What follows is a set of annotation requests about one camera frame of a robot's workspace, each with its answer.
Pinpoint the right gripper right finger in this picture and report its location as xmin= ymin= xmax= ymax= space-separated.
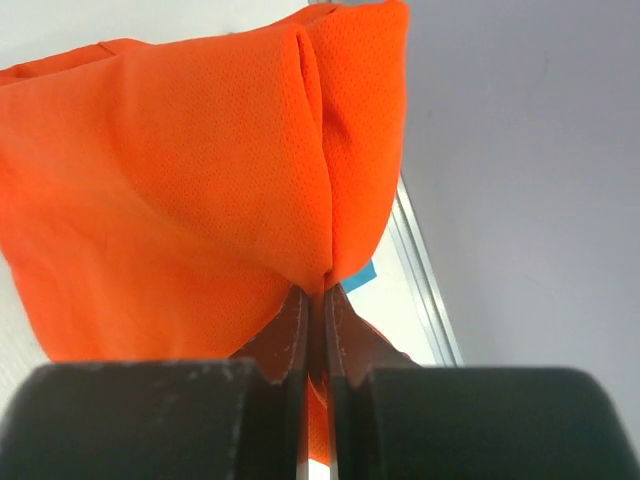
xmin=324 ymin=287 xmax=639 ymax=479

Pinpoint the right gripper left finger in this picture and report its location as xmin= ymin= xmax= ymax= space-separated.
xmin=1 ymin=288 xmax=309 ymax=479

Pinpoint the orange t shirt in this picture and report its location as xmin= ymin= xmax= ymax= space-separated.
xmin=0 ymin=0 xmax=412 ymax=464

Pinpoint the folded teal t shirt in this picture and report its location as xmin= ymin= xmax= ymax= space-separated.
xmin=341 ymin=260 xmax=377 ymax=293

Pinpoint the right aluminium frame post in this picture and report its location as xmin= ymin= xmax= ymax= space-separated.
xmin=389 ymin=177 xmax=464 ymax=367

